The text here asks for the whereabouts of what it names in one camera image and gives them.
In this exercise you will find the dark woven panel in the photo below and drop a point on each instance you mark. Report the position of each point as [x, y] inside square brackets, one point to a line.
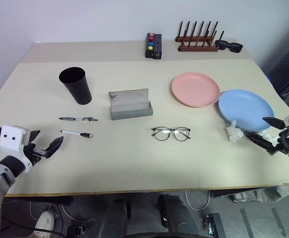
[286, 74]

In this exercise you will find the pink plastic plate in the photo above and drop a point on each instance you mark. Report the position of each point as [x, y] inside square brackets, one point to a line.
[195, 89]

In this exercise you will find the dark wooden peg rack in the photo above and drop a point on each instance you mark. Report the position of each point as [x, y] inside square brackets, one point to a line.
[196, 45]

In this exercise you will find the thin-framed clear eyeglasses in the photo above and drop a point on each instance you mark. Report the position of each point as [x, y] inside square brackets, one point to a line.
[154, 131]

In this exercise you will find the white tissue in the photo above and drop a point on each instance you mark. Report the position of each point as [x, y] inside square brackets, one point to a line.
[268, 136]
[234, 132]

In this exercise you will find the blue plastic plate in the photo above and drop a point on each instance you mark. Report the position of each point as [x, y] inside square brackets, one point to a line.
[246, 109]

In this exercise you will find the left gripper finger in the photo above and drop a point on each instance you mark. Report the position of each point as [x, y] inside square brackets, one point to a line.
[54, 146]
[34, 135]

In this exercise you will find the white marker with black cap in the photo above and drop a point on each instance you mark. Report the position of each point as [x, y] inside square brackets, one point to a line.
[75, 134]

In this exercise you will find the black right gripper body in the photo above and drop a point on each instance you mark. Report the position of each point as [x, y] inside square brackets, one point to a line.
[281, 146]

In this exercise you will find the grey glasses case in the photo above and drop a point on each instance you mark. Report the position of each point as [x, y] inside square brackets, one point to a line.
[129, 106]

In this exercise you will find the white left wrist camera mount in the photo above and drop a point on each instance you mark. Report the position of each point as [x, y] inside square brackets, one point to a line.
[10, 138]

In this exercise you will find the black plastic cup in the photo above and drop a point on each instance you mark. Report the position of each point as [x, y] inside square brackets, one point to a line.
[76, 86]

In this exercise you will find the black sunglasses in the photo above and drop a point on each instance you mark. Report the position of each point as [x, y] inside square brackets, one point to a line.
[229, 45]

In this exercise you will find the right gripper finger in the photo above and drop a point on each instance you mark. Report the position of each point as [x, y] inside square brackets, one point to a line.
[259, 140]
[274, 122]

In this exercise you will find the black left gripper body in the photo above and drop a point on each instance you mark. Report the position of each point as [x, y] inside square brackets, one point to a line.
[36, 153]

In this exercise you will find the small black floor device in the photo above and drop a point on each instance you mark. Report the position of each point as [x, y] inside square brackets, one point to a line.
[78, 230]

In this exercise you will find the dark rounded shape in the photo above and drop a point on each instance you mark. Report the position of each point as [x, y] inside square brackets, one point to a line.
[176, 215]

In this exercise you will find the black grey ballpoint pen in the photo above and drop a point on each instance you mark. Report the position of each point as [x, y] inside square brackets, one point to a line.
[77, 119]

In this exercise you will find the white shoe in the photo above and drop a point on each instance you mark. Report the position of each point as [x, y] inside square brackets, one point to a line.
[45, 221]

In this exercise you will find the black box with round port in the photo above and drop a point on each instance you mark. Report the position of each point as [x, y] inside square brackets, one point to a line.
[157, 48]

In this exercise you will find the black box with coloured buttons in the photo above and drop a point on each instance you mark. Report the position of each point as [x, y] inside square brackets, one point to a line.
[149, 47]

